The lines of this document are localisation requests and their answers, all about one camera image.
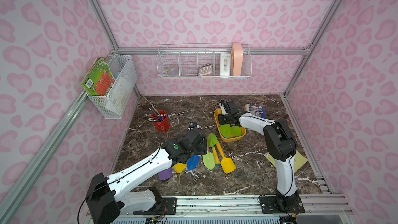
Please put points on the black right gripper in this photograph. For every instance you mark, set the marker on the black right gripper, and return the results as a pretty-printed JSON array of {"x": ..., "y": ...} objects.
[{"x": 226, "y": 109}]

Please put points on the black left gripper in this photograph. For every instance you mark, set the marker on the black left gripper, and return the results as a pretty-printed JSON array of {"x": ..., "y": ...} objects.
[{"x": 197, "y": 140}]

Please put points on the dark green shovel yellow handle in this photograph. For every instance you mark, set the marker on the dark green shovel yellow handle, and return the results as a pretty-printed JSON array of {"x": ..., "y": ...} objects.
[{"x": 225, "y": 131}]

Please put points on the light green shovel wooden handle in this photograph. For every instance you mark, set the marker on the light green shovel wooden handle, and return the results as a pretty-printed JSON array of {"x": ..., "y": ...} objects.
[{"x": 208, "y": 158}]

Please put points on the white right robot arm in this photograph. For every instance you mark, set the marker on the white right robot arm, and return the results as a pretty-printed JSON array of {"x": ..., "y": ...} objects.
[{"x": 280, "y": 142}]

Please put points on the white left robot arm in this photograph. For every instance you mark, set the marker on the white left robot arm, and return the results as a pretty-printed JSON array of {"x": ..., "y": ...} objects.
[{"x": 107, "y": 198}]

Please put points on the yellow plastic storage box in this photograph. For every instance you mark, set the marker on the yellow plastic storage box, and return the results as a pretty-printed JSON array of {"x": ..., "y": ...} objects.
[{"x": 243, "y": 130}]

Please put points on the purple plastic shovel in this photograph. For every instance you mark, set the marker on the purple plastic shovel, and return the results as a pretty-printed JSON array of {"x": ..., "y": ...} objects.
[{"x": 165, "y": 174}]

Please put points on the white box in shelf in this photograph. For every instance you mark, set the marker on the white box in shelf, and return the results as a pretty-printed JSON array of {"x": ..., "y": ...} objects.
[{"x": 225, "y": 64}]

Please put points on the yellow plastic scoop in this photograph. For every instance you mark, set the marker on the yellow plastic scoop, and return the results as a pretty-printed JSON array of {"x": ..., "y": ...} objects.
[{"x": 179, "y": 168}]

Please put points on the red pen cup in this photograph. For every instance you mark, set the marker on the red pen cup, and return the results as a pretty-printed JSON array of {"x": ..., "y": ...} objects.
[{"x": 163, "y": 125}]

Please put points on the small brown palette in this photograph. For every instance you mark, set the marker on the small brown palette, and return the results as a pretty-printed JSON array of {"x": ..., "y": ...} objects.
[{"x": 206, "y": 70}]

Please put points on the pink case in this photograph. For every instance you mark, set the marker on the pink case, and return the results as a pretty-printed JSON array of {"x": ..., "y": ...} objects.
[{"x": 237, "y": 55}]

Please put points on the round glass jar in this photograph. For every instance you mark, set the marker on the round glass jar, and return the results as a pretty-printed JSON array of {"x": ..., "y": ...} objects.
[{"x": 173, "y": 70}]

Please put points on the yellow green booklet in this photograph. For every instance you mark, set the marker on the yellow green booklet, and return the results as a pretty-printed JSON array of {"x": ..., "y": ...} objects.
[{"x": 299, "y": 160}]

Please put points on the green red book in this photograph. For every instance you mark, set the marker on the green red book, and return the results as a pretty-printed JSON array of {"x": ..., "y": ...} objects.
[{"x": 99, "y": 79}]

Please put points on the blue shovel wooden handle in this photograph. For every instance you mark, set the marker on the blue shovel wooden handle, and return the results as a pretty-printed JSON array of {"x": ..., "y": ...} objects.
[{"x": 192, "y": 163}]

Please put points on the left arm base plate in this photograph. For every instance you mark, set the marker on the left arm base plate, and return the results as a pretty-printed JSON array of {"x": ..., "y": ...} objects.
[{"x": 155, "y": 207}]

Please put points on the white wire wall shelf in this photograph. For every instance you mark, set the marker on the white wire wall shelf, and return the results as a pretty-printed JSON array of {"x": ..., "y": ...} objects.
[{"x": 189, "y": 57}]

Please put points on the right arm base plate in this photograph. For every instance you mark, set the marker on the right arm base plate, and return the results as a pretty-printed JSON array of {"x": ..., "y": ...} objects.
[{"x": 281, "y": 205}]

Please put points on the white wire wall basket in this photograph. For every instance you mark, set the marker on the white wire wall basket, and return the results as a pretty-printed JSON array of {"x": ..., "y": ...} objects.
[{"x": 114, "y": 104}]

